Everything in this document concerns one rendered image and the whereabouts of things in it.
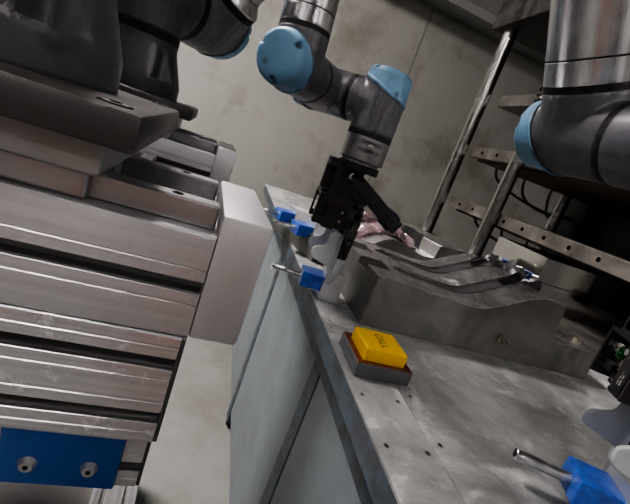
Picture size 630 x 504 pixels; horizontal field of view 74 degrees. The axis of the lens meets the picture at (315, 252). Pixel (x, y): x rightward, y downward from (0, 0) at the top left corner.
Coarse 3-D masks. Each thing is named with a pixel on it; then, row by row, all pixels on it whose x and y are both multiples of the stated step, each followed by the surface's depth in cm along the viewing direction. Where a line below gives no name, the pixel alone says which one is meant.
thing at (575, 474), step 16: (528, 464) 43; (544, 464) 42; (576, 464) 42; (560, 480) 42; (576, 480) 41; (592, 480) 41; (608, 480) 42; (624, 480) 40; (576, 496) 40; (592, 496) 40; (608, 496) 39; (624, 496) 40
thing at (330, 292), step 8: (272, 264) 74; (288, 272) 74; (296, 272) 74; (304, 272) 73; (312, 272) 74; (320, 272) 76; (328, 272) 73; (304, 280) 73; (312, 280) 73; (320, 280) 74; (336, 280) 73; (344, 280) 73; (312, 288) 74; (320, 288) 74; (328, 288) 74; (336, 288) 74; (320, 296) 74; (328, 296) 74; (336, 296) 74
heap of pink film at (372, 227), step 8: (368, 216) 117; (360, 224) 109; (368, 224) 108; (376, 224) 109; (360, 232) 106; (368, 232) 106; (376, 232) 106; (384, 232) 108; (400, 232) 111; (400, 240) 116; (408, 240) 117
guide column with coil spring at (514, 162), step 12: (540, 96) 156; (516, 156) 161; (516, 168) 161; (504, 180) 163; (504, 192) 164; (492, 204) 166; (504, 204) 165; (492, 216) 166; (480, 228) 169; (492, 228) 168; (480, 240) 169; (468, 252) 172; (480, 252) 170
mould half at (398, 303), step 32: (352, 256) 81; (384, 256) 84; (448, 256) 98; (352, 288) 77; (384, 288) 68; (416, 288) 69; (512, 288) 79; (384, 320) 70; (416, 320) 71; (448, 320) 72; (480, 320) 74; (512, 320) 75; (544, 320) 76; (480, 352) 76; (512, 352) 77; (544, 352) 79; (576, 352) 80
